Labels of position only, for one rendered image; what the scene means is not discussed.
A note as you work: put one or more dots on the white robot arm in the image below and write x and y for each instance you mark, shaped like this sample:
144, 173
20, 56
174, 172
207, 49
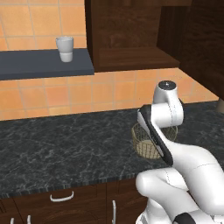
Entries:
189, 163

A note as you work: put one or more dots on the dark wood base cabinet door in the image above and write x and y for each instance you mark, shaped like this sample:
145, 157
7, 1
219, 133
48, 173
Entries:
5, 211
128, 201
43, 217

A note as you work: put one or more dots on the white cup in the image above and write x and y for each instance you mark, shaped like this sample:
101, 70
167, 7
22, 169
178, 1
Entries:
65, 48

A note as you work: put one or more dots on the dark wood drawer front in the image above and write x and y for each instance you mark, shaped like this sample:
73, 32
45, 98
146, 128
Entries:
58, 201

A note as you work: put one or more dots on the dark wood wall cabinet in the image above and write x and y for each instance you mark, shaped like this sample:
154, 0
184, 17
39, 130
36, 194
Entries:
128, 35

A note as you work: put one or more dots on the dark blue wall shelf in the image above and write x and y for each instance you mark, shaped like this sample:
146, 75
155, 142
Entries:
43, 64

